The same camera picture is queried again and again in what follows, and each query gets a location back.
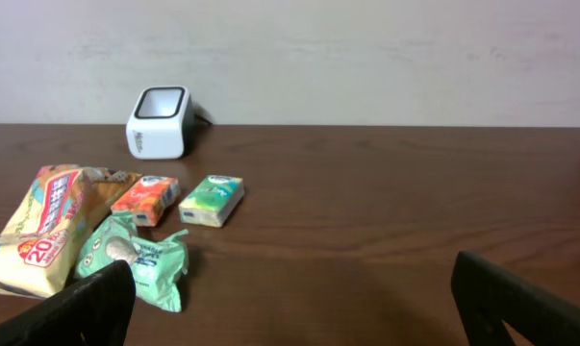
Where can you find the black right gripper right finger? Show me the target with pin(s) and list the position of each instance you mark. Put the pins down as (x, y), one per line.
(490, 299)

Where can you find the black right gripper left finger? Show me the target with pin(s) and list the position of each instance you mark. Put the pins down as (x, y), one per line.
(94, 311)

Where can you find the mint green wipes pack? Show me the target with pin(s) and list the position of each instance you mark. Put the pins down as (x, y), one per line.
(156, 266)

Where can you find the yellow wet wipes pack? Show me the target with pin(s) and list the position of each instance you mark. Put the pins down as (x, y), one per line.
(43, 239)

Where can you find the orange Kleenex tissue pack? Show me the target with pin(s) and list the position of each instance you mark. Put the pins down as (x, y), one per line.
(147, 199)

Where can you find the green Kleenex tissue pack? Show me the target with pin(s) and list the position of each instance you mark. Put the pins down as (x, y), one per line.
(212, 201)

